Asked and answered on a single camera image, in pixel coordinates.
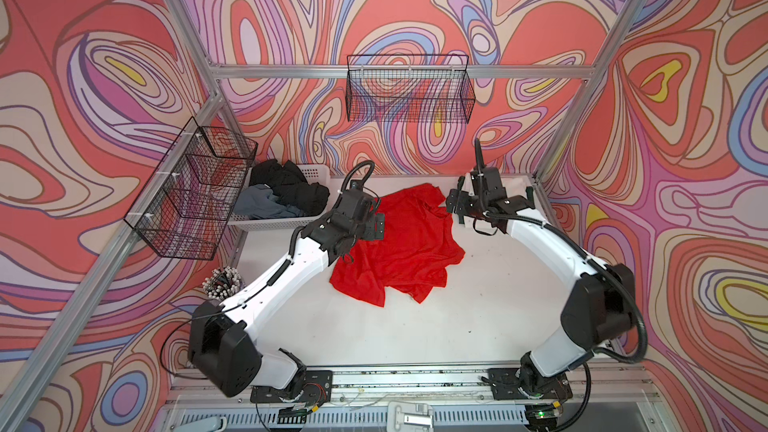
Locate red t-shirt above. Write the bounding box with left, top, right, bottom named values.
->
left=330, top=183, right=465, bottom=307

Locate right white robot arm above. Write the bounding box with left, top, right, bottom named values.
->
left=446, top=166, right=648, bottom=393

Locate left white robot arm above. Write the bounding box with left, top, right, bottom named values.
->
left=188, top=188, right=383, bottom=397

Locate black garment in basket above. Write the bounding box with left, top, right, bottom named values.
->
left=249, top=159, right=330, bottom=216

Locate grey garment in basket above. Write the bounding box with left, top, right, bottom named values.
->
left=233, top=184, right=305, bottom=220

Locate cup of pens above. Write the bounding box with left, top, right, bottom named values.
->
left=202, top=266, right=243, bottom=301

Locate black wire basket back wall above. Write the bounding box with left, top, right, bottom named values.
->
left=345, top=52, right=476, bottom=124

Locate black wire basket wall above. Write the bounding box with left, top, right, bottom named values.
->
left=123, top=118, right=258, bottom=260
left=345, top=52, right=476, bottom=124

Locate black wire basket left wall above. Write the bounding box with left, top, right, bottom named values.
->
left=123, top=118, right=258, bottom=260

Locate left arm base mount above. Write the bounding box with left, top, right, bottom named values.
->
left=250, top=369, right=333, bottom=406

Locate aluminium rail at front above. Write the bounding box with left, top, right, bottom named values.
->
left=152, top=359, right=677, bottom=431

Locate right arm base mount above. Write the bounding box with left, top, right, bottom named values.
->
left=480, top=367, right=573, bottom=402

